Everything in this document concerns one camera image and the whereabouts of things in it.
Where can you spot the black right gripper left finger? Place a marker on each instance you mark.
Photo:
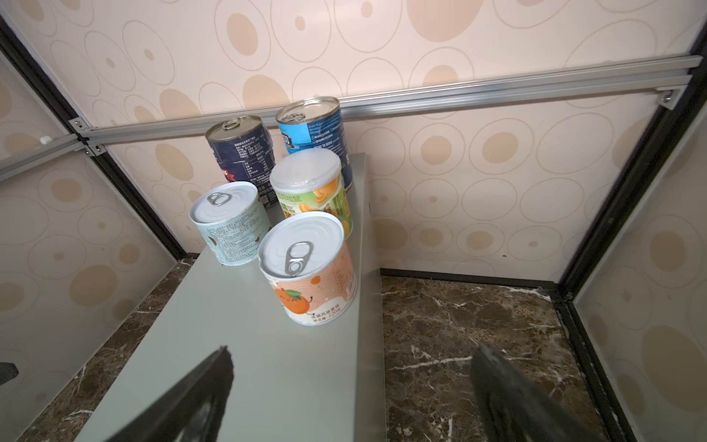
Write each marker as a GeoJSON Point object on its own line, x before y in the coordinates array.
{"type": "Point", "coordinates": [191, 410]}

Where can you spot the horizontal aluminium rail back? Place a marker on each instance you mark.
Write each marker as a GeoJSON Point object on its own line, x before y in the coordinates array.
{"type": "Point", "coordinates": [655, 74]}

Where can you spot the dark blue red soup can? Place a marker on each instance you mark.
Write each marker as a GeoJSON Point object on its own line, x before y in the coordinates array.
{"type": "Point", "coordinates": [244, 151]}

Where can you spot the black corner frame post right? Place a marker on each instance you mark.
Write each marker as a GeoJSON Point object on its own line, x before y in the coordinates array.
{"type": "Point", "coordinates": [664, 131]}

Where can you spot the diagonal aluminium rail left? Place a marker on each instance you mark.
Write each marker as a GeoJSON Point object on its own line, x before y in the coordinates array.
{"type": "Point", "coordinates": [27, 160]}

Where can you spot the grey metal cabinet box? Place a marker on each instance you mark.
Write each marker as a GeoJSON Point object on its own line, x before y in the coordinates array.
{"type": "Point", "coordinates": [291, 382]}

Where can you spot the peach label can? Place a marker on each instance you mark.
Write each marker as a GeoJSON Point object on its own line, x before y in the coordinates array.
{"type": "Point", "coordinates": [306, 261]}

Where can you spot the black corner frame post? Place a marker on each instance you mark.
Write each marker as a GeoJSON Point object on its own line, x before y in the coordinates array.
{"type": "Point", "coordinates": [58, 106]}
{"type": "Point", "coordinates": [664, 131]}

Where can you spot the black corner frame post left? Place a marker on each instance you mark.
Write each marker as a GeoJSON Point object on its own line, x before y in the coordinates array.
{"type": "Point", "coordinates": [58, 106]}

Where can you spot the teal label can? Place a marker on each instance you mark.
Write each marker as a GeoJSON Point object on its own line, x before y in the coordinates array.
{"type": "Point", "coordinates": [233, 222]}

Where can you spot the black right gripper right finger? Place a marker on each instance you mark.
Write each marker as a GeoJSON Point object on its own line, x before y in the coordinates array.
{"type": "Point", "coordinates": [513, 408]}

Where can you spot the blue progresso soup can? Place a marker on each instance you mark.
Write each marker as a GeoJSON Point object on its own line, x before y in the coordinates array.
{"type": "Point", "coordinates": [316, 123]}

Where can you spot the yellow label can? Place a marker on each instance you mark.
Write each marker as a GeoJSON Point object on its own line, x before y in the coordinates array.
{"type": "Point", "coordinates": [311, 180]}

